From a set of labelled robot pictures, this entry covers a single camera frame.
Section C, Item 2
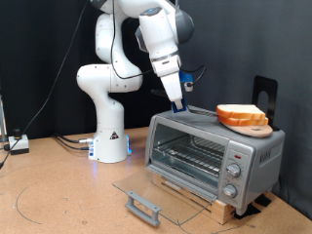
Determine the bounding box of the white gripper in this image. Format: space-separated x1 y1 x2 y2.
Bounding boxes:
150 53 185 111

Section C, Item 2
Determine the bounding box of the metal spatula with blue grip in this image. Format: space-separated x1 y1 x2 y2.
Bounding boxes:
150 89 218 118

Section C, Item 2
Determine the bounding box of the silver oven knob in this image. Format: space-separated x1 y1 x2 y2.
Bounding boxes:
221 183 238 199
226 162 242 178

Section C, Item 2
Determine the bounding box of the silver toaster oven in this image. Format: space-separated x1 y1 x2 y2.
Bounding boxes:
144 106 287 216

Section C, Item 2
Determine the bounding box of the round wooden cutting board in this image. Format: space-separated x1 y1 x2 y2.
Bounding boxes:
223 122 274 138

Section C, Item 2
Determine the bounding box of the black metal bookend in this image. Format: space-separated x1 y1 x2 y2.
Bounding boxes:
252 75 281 132

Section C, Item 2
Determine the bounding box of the grey curtain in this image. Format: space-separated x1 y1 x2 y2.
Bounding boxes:
176 0 312 220

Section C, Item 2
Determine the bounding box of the wooden slatted block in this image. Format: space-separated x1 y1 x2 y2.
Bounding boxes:
151 171 237 226

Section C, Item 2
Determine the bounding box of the black foam pad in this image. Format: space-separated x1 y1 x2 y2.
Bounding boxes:
233 203 262 220
254 193 273 208

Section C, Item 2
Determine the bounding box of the black curtain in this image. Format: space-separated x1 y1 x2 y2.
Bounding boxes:
0 0 176 141

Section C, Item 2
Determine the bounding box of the white box with black button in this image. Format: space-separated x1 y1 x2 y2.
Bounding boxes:
8 128 30 156

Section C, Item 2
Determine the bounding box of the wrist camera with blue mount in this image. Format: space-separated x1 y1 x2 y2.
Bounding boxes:
178 70 195 93

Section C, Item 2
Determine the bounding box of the wire oven rack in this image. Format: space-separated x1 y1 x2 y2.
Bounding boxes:
151 134 226 179

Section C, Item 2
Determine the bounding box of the black camera cable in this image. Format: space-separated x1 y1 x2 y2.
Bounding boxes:
109 0 208 86

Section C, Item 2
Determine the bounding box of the black base cable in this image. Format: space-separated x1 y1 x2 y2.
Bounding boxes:
53 136 92 151
52 132 96 145

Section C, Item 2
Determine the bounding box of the long black cable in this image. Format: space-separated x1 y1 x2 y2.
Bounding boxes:
0 0 91 170

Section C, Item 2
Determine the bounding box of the short metal post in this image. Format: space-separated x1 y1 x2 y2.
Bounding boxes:
0 94 8 143

